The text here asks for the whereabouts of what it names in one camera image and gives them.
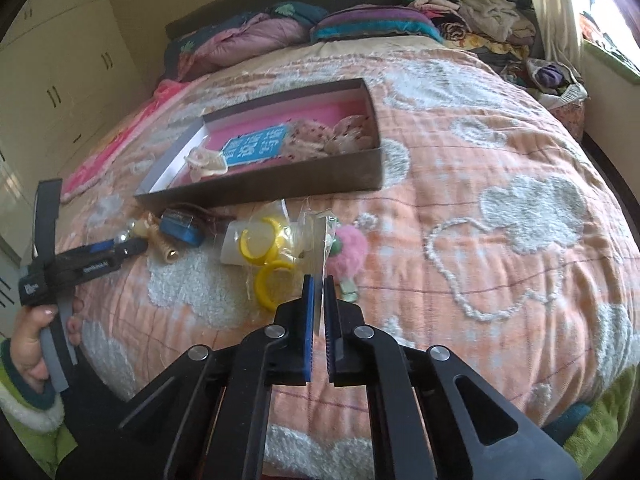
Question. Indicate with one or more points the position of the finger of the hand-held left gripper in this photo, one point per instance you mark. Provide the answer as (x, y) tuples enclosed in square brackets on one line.
[(102, 247), (131, 248)]

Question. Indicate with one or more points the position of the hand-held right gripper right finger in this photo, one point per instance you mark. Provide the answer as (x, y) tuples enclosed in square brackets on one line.
[(330, 340)]

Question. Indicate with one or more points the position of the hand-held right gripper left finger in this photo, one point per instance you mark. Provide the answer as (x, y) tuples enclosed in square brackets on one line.
[(309, 330)]

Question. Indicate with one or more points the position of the beige doll figure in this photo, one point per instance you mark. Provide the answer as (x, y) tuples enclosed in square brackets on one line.
[(160, 242)]

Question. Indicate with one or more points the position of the small blue box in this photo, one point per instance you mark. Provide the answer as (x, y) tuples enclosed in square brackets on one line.
[(181, 227)]

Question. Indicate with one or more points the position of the pink pom-pom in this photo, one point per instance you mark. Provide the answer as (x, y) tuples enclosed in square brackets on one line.
[(350, 255)]

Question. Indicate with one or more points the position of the clear plastic packet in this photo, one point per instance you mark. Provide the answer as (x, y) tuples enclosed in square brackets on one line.
[(315, 240)]

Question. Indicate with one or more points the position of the brown cardboard box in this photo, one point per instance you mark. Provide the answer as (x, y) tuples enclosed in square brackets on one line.
[(280, 180)]

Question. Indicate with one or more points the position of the person's left forearm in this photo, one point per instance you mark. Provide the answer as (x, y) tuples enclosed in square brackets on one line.
[(25, 425)]

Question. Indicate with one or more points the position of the person's left hand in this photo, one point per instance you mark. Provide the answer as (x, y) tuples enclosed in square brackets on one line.
[(27, 340)]

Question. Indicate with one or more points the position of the green hair clip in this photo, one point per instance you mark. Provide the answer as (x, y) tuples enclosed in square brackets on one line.
[(347, 291)]

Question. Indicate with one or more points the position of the translucent white plastic case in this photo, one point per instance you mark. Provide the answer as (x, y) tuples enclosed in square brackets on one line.
[(232, 247)]

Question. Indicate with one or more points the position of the pink printed blanket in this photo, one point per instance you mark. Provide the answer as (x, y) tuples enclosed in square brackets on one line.
[(125, 140)]

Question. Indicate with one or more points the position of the white hair claw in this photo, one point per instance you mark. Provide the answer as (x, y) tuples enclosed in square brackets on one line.
[(205, 162)]

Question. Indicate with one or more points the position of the blue printed card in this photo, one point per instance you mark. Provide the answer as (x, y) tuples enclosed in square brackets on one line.
[(255, 145)]

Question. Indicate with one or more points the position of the floral fabric scrunchie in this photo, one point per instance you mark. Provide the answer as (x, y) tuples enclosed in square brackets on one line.
[(350, 132), (307, 140)]

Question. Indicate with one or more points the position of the cream wardrobe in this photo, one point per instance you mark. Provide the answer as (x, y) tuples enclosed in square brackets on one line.
[(60, 60)]

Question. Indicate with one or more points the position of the folded purple and navy quilt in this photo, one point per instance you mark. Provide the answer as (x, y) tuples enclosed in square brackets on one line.
[(250, 35)]

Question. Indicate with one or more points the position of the beige bed sheet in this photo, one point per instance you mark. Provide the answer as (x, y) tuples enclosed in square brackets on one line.
[(350, 52)]

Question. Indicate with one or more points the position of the green fuzzy cloth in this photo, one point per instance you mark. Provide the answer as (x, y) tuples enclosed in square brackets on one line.
[(605, 435)]

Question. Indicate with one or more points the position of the striped purple pillow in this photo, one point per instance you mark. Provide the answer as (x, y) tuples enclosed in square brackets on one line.
[(375, 22)]

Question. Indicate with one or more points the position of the floral bag of clothes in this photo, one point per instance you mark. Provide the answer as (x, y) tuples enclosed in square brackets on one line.
[(555, 82)]

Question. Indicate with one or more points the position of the pile of clothes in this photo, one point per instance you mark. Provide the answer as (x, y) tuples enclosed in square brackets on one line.
[(480, 10)]

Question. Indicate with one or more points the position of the cream curtain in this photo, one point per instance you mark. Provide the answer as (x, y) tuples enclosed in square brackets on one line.
[(552, 10)]

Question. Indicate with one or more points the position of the clothes on windowsill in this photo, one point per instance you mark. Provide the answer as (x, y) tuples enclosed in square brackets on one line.
[(610, 45)]

